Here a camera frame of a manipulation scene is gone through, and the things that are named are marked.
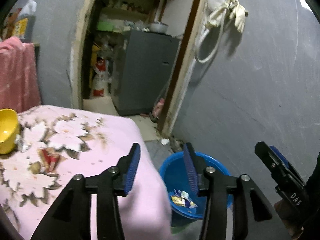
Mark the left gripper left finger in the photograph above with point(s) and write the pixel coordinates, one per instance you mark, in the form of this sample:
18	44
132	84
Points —
133	159

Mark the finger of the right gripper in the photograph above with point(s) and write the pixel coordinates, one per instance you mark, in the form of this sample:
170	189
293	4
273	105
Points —
285	162
279	172

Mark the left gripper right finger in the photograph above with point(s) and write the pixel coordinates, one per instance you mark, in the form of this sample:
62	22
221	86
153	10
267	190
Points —
195	166

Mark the blue snack wrapper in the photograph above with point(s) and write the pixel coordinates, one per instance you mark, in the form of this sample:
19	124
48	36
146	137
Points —
188	201

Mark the white red food packet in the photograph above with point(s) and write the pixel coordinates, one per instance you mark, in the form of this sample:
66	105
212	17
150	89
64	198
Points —
178	201

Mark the blue plastic basin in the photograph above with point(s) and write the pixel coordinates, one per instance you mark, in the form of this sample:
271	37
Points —
174	175

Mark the pink floral table cloth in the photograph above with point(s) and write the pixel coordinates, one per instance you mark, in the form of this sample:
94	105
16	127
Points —
63	142

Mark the grey refrigerator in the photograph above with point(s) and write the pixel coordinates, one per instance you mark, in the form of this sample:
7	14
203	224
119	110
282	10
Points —
143	64

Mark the small silver foil wrapper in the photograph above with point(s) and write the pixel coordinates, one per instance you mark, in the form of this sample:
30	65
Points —
21	144

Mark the yellow plastic bowl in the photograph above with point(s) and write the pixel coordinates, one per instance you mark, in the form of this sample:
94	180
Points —
9	128

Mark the metal pot on fridge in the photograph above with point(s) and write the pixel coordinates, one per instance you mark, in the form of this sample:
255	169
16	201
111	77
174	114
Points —
158	27

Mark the pink checked cloth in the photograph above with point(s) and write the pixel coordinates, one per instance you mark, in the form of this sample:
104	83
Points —
19	83

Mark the green plastic box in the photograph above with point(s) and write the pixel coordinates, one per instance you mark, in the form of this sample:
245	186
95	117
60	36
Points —
104	26

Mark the white rubber gloves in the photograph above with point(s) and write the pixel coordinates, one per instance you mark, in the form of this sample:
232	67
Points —
223	10

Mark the cooking oil jug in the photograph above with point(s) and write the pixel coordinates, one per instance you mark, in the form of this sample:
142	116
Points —
24	24

